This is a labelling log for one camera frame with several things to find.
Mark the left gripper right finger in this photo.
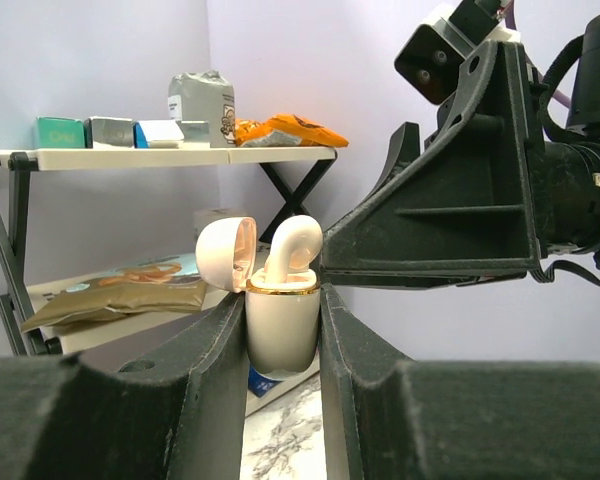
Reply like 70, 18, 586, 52
319, 285, 600, 479

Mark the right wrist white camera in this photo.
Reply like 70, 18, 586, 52
394, 0, 520, 105

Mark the black frame shelf rack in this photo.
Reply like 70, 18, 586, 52
0, 147, 337, 356

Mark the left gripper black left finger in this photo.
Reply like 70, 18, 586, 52
0, 294, 248, 479

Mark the orange kettle chips bag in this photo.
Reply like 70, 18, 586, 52
235, 114, 349, 148

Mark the beige earbud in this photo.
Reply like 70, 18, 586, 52
265, 215, 323, 284

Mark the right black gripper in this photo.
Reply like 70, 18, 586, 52
322, 14, 600, 289

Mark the blue Harry's razor box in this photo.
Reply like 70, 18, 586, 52
248, 365, 280, 398

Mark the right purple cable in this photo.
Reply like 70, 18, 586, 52
499, 0, 574, 109

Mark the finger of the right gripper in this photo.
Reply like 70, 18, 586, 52
371, 122, 421, 193

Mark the teal toothpaste box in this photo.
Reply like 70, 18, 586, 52
33, 117, 86, 149

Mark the gold blue snack bag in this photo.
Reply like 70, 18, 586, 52
21, 253, 207, 332

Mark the beige earbud charging case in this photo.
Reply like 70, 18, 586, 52
196, 217, 320, 381

